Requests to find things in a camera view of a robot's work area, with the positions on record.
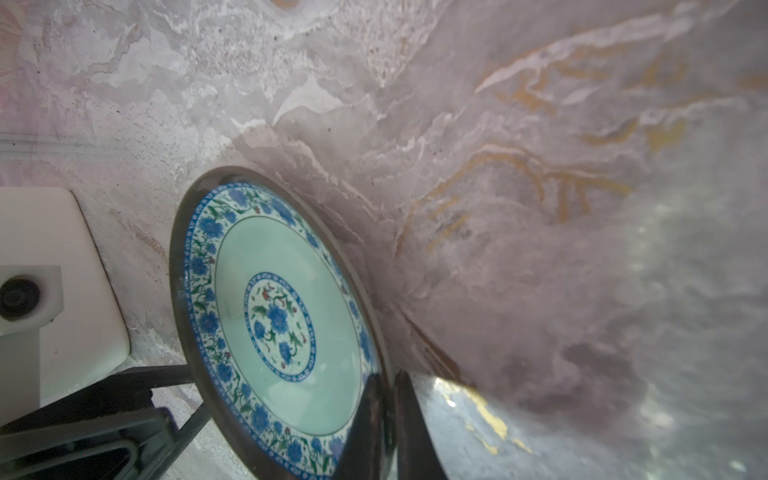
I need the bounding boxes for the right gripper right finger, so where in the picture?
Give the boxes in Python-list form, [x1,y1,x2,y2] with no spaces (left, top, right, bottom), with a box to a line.
[394,371,448,480]

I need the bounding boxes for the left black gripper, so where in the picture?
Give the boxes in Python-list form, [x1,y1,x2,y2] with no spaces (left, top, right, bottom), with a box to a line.
[1,265,211,479]

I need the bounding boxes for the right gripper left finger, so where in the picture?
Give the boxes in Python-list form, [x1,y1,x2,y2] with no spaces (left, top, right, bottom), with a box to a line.
[332,374,384,480]

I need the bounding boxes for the small blue patterned plate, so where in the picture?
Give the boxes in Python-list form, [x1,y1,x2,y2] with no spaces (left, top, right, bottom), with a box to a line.
[169,167,394,479]

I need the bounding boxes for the white plastic bin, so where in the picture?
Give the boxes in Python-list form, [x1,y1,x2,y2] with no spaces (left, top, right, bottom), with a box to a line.
[1,186,130,414]

